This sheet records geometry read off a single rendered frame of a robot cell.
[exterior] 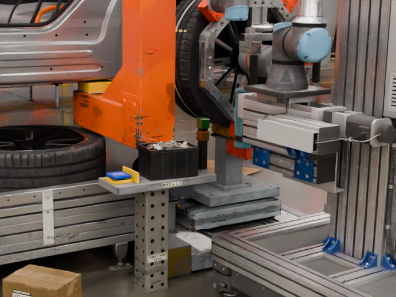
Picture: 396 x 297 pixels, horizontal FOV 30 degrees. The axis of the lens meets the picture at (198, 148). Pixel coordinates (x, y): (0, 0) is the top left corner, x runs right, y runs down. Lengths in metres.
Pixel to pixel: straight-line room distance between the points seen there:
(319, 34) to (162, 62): 0.73
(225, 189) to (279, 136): 1.09
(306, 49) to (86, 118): 1.28
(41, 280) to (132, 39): 1.00
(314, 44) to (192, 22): 0.89
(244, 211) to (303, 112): 1.04
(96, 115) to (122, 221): 0.51
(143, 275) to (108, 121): 0.69
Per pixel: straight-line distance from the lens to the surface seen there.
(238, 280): 2.78
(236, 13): 2.39
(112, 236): 3.08
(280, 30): 2.62
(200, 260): 3.11
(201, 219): 3.34
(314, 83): 3.27
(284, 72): 2.62
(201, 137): 2.89
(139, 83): 2.90
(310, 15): 2.50
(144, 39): 2.89
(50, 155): 3.01
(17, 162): 3.00
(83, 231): 3.02
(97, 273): 3.12
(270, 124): 2.48
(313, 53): 2.49
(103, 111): 3.22
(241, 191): 3.49
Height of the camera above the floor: 1.17
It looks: 12 degrees down
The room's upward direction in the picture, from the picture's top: 1 degrees clockwise
